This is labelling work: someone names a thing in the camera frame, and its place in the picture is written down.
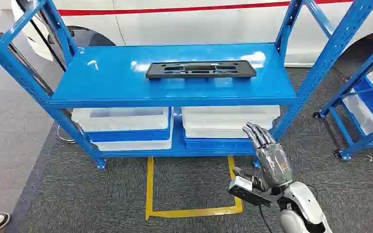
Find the blue wheeled shelf rack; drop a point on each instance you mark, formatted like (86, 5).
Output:
(366, 66)

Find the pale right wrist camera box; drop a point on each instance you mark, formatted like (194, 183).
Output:
(242, 189)

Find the black plastic plate bracket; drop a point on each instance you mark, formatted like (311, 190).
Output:
(154, 72)

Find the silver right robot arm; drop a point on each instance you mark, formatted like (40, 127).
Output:
(302, 199)

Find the blue metal shelf rack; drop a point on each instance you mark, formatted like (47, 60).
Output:
(173, 86)

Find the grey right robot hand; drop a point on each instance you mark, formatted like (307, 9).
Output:
(275, 164)

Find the white car with red stripe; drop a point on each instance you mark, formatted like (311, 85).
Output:
(205, 25)

